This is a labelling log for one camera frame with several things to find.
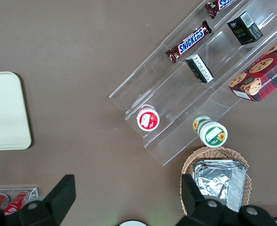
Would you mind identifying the small black box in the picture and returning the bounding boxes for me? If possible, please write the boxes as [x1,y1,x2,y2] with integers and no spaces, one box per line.
[227,11,264,46]
[185,53,214,84]

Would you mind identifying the green lid yogurt cup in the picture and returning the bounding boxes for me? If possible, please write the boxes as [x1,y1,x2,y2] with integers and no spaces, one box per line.
[191,115,229,148]

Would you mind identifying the red tartan cookie box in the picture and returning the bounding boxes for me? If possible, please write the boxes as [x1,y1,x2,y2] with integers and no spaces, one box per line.
[228,32,277,102]

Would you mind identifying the beige plastic tray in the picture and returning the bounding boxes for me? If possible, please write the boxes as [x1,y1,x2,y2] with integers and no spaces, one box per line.
[0,71,32,151]

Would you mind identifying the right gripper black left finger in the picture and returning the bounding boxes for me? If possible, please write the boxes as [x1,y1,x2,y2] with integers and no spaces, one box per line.
[0,174,77,226]

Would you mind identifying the clear acrylic stepped shelf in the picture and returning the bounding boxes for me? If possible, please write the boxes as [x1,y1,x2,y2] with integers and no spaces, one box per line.
[109,0,277,167]

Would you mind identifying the silver foil packets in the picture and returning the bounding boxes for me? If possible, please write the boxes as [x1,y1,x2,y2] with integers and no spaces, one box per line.
[191,159,247,214]

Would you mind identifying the clear acrylic bottle rack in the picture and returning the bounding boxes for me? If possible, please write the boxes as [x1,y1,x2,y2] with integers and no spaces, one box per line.
[0,187,39,212]

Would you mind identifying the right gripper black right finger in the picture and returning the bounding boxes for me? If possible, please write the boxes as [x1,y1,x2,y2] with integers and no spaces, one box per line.
[178,173,277,226]

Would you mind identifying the light tan wicker basket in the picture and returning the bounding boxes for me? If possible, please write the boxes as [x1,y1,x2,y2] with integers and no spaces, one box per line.
[180,146,253,216]

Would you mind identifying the red lid yogurt cup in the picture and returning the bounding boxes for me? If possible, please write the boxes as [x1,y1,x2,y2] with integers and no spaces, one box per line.
[136,104,160,132]

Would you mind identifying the Snickers chocolate bar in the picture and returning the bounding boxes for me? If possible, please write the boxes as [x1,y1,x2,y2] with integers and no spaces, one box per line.
[205,0,235,19]
[165,20,213,64]

